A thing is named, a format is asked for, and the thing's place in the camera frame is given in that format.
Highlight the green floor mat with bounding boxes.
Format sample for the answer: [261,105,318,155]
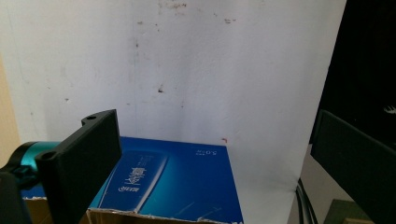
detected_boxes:
[322,199,373,224]

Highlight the blue cardboard box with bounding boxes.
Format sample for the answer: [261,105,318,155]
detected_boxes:
[21,135,245,224]

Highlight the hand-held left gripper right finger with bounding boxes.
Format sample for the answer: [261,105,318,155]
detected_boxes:
[310,109,396,224]

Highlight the white mat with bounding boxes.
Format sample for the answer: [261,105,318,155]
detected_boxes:
[0,0,347,224]

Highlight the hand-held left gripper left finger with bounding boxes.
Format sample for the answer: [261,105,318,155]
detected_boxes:
[35,108,123,224]

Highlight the black cable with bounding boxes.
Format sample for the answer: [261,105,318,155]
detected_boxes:
[294,177,316,224]

